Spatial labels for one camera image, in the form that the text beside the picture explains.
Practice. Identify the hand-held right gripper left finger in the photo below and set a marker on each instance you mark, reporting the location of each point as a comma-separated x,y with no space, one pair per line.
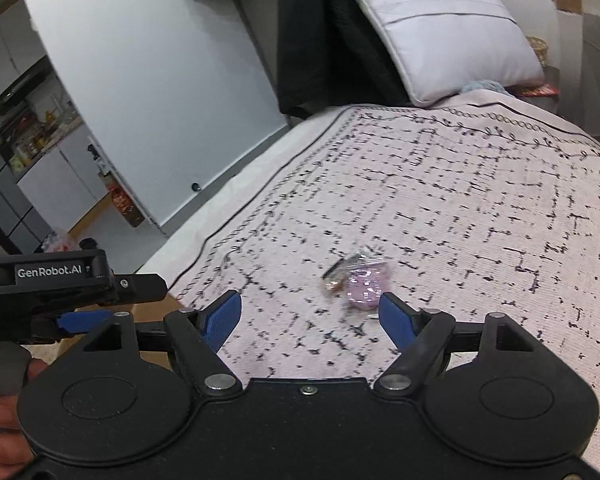
225,317

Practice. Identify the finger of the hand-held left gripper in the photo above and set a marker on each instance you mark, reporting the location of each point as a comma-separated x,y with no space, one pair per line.
140,287
87,321

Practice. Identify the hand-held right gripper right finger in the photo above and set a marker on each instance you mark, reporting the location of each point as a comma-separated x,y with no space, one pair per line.
395,320

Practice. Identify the purple snack packet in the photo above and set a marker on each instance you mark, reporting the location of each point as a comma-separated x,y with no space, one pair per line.
362,282

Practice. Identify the person's left hand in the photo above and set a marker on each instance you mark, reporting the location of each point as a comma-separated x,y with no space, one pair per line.
2,450

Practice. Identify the red paper decoration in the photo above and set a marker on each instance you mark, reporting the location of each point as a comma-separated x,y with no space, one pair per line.
125,205

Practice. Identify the white door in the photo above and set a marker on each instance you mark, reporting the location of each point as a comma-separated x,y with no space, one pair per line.
155,85

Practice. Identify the blue-grey knitted cloth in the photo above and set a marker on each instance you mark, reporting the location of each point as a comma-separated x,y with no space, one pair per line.
482,86

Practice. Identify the red flat packet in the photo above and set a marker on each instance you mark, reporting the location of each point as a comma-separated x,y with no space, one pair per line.
540,91

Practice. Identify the light grey pillow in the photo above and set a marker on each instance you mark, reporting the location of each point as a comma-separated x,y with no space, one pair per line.
450,35

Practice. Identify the dark clothing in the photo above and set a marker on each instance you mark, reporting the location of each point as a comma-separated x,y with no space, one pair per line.
325,35

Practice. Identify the wicker basket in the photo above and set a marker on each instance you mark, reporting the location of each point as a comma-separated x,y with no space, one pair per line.
539,51

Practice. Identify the cardboard carton with white board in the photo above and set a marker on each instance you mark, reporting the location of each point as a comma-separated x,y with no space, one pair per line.
590,35

